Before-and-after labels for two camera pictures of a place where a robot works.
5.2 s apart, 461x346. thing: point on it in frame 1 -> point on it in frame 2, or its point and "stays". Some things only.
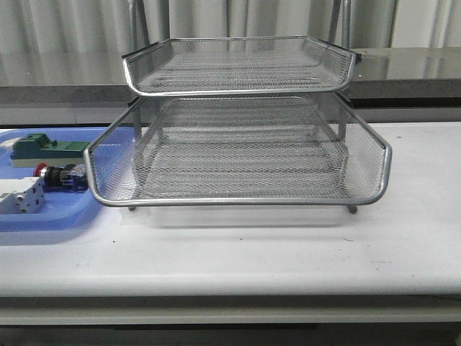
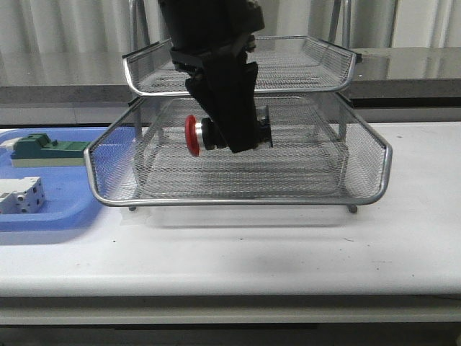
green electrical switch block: x=38 y=148 stays
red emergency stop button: x=70 y=177 -> x=200 y=134
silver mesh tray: x=304 y=150 stays
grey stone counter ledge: x=55 y=78 stays
